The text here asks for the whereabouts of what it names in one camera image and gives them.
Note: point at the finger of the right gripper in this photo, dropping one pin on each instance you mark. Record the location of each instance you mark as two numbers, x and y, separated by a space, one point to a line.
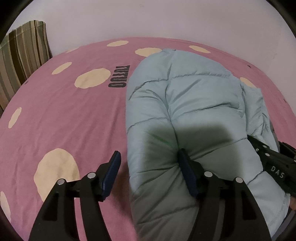
287 150
261 148

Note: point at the light blue quilted puffer jacket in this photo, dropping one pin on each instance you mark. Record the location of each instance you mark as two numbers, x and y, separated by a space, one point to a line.
177 99

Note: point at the striped fabric headboard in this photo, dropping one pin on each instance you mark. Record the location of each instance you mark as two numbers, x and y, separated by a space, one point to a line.
23 51

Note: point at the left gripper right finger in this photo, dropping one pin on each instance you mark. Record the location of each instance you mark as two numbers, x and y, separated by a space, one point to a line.
227 208

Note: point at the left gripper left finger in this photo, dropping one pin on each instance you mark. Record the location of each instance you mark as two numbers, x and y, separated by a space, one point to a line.
56 219

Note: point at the pink polka dot bed sheet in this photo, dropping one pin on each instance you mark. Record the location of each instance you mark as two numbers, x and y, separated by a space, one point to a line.
70 116

